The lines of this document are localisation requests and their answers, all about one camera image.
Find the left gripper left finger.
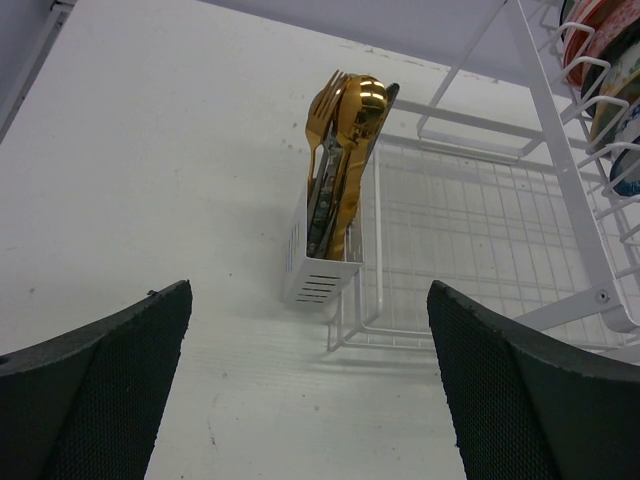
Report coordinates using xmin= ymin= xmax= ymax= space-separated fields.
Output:
xmin=1 ymin=280 xmax=193 ymax=479

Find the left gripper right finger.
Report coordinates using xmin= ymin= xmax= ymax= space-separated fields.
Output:
xmin=427 ymin=280 xmax=639 ymax=479

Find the blue floral bowl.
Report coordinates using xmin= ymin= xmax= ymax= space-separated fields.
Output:
xmin=609 ymin=148 xmax=639 ymax=197

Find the white cutlery holder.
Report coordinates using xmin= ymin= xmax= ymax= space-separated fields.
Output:
xmin=279 ymin=82 xmax=401 ymax=307

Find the silver knife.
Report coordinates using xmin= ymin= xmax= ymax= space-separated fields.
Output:
xmin=307 ymin=135 xmax=342 ymax=258

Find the gold spoon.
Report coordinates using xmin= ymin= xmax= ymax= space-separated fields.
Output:
xmin=325 ymin=75 xmax=389 ymax=261

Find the gold fork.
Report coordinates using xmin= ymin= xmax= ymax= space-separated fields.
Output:
xmin=305 ymin=70 xmax=349 ymax=186

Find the red pink patterned bowl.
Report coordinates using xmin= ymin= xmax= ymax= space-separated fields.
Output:
xmin=559 ymin=1 xmax=639 ymax=67

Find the white wire dish rack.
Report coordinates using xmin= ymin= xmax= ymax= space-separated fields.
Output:
xmin=327 ymin=1 xmax=639 ymax=363

